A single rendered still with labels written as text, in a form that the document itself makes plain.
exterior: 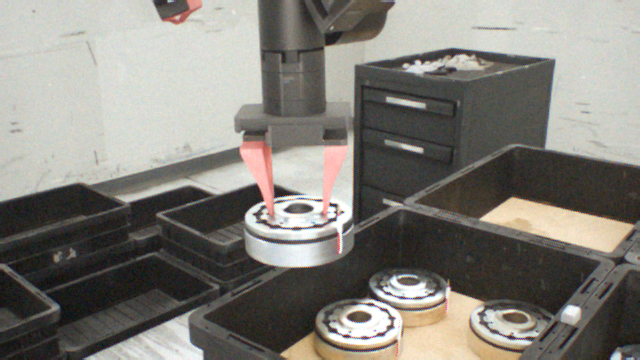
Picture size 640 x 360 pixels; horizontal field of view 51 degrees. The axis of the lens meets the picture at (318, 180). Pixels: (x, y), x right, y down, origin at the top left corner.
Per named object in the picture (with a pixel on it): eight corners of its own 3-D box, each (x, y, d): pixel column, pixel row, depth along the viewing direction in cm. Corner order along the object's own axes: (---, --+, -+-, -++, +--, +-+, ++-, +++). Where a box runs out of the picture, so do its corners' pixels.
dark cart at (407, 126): (447, 339, 229) (466, 80, 200) (350, 295, 259) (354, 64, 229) (530, 280, 270) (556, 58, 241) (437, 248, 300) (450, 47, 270)
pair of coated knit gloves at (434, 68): (420, 80, 219) (421, 71, 218) (376, 74, 231) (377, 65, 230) (462, 71, 236) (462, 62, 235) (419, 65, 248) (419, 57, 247)
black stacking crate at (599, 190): (603, 348, 81) (617, 264, 77) (396, 278, 98) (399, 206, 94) (676, 242, 110) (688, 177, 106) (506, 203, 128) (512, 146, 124)
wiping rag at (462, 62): (468, 74, 230) (468, 64, 229) (416, 67, 245) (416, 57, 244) (509, 64, 250) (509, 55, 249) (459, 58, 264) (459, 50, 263)
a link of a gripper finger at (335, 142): (275, 202, 66) (271, 109, 63) (347, 200, 66) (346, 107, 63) (269, 227, 60) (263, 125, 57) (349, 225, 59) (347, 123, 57)
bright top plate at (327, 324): (369, 359, 71) (369, 355, 71) (298, 327, 77) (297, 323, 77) (418, 321, 78) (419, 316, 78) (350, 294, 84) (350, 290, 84)
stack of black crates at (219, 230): (230, 402, 175) (222, 246, 160) (165, 356, 195) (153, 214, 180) (333, 341, 202) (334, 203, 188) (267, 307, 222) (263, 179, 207)
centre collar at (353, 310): (363, 337, 74) (364, 332, 74) (329, 322, 77) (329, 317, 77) (388, 319, 78) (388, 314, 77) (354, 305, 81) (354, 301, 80)
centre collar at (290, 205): (296, 228, 60) (296, 221, 59) (262, 215, 63) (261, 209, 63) (335, 213, 63) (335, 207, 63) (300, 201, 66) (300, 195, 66)
